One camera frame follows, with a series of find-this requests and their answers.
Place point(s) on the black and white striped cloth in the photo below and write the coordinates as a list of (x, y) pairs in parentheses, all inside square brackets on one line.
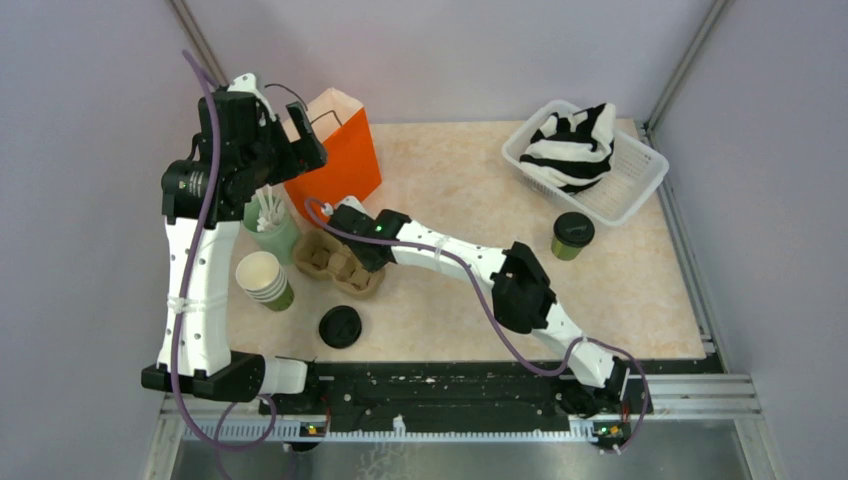
[(572, 152)]

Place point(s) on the white cable duct strip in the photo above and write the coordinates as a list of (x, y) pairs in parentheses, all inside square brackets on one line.
[(292, 431)]

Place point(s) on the green cup with white stirrers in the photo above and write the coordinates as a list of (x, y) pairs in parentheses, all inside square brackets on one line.
[(272, 226)]

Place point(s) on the black cup lid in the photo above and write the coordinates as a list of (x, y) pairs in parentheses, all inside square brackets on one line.
[(574, 229)]

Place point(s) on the orange paper bag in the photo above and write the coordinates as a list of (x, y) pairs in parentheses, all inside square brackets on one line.
[(340, 123)]

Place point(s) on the stack of green paper cups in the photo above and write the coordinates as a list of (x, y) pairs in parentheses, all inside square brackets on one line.
[(263, 279)]

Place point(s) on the brown cardboard cup carrier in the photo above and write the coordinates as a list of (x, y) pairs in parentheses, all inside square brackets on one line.
[(321, 256)]

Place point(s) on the green paper coffee cup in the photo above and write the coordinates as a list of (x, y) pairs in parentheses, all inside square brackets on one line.
[(565, 251)]

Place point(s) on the white plastic basket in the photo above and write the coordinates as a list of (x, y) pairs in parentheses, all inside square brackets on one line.
[(637, 171)]

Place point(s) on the stack of black cup lids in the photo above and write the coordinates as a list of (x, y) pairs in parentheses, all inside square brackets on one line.
[(340, 327)]

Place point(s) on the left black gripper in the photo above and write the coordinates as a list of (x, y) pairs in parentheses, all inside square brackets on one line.
[(299, 157)]

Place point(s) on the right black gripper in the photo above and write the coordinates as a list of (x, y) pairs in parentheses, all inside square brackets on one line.
[(369, 266)]

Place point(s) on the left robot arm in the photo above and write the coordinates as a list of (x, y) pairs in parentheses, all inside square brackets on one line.
[(195, 348)]

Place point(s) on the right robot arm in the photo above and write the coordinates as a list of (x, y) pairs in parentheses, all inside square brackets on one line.
[(510, 283)]

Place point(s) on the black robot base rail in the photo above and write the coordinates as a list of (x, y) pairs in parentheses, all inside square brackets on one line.
[(455, 397)]

